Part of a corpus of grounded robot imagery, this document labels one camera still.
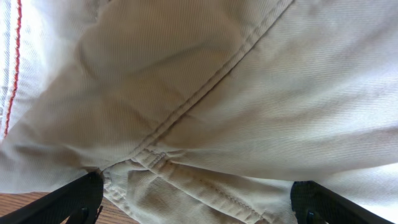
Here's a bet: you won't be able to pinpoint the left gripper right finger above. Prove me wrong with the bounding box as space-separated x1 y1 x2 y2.
290 181 392 224

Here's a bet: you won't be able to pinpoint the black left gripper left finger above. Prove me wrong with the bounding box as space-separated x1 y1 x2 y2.
1 172 104 224

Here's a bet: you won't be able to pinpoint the beige cotton shorts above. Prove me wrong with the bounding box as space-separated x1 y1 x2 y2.
1 0 397 223

